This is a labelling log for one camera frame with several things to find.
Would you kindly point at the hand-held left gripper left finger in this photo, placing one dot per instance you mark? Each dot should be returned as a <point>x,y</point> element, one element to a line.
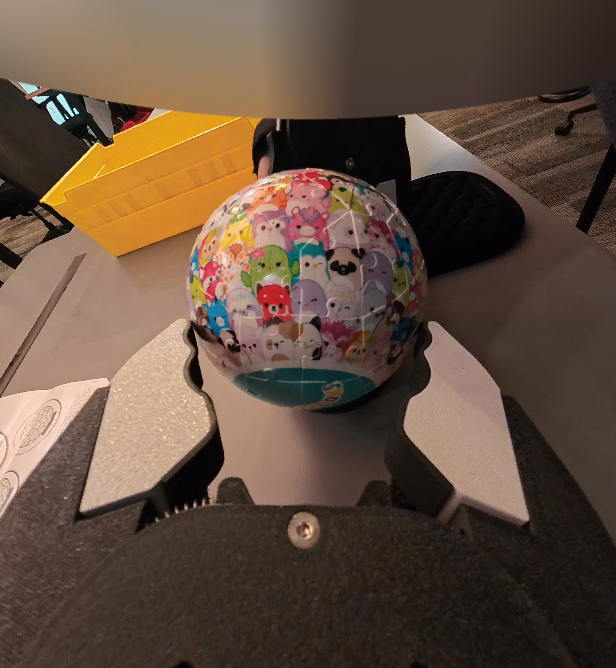
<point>151,428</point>

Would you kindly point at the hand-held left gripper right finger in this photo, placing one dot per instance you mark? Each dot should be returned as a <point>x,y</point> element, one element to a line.
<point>464,433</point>

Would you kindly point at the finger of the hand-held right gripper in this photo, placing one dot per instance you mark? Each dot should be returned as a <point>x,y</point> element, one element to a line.
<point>394,193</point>

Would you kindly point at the colourful cartoon puzzle ball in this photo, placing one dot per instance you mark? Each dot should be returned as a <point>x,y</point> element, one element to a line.
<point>308,282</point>

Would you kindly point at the black round ball stand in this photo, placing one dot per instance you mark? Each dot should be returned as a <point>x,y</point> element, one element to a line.
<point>360,408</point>

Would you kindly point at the black quilted wrist rest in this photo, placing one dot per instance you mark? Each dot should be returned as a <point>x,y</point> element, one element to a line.
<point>469,224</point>

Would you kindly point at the white instruction leaflet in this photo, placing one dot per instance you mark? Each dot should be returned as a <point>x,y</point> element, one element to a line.
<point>15,443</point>

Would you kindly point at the yellow plastic bin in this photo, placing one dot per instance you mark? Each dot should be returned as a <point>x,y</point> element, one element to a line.
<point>146,193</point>

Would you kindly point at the black chair caster base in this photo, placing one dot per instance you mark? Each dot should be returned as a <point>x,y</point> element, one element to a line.
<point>568,112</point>

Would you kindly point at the black furniture leg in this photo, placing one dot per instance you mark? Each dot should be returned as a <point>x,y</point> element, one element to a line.
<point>600,188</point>

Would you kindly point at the black chair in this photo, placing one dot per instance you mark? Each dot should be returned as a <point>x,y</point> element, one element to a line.
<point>15,135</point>

